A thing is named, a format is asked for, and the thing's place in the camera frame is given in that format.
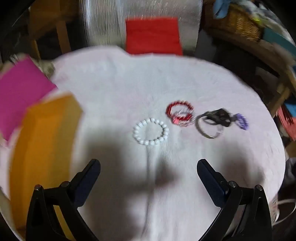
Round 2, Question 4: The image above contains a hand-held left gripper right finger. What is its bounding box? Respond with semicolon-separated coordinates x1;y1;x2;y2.
196;159;271;241

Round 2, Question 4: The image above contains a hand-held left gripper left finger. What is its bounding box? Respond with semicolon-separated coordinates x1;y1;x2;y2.
25;159;101;241

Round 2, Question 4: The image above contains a black cord bracelet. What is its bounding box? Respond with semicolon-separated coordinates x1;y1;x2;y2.
195;113;223;139

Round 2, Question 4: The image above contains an orange box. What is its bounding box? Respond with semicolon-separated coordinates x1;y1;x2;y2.
9;94;84;241

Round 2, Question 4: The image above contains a white bead bracelet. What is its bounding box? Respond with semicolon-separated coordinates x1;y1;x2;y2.
133;118;170;146

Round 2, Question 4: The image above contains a magenta pillow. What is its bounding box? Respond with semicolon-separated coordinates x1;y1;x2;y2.
0;57;58;142

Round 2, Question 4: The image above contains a patterned cloth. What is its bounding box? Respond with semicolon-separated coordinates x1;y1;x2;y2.
35;59;56;77

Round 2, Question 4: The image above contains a wooden shelf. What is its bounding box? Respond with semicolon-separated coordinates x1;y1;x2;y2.
203;25;296;116

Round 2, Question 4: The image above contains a red pillow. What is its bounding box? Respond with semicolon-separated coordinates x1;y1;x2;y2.
125;17;183;55

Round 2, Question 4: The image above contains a silver insulation mat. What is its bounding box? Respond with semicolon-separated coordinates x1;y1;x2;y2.
80;0;203;55

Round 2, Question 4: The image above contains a wicker basket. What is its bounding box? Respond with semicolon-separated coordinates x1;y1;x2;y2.
208;5;264;42

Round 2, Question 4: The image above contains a wooden cabinet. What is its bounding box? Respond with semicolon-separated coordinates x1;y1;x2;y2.
28;0;79;61

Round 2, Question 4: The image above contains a blue cloth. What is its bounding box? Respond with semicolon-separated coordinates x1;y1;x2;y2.
213;0;232;19

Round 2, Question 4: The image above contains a purple bracelet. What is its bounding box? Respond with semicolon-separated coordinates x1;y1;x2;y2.
233;113;249;130

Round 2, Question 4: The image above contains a pink bead bracelet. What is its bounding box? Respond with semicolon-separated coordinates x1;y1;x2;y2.
171;111;194;127

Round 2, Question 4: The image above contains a red bead bracelet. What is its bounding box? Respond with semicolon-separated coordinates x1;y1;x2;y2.
166;100;195;118

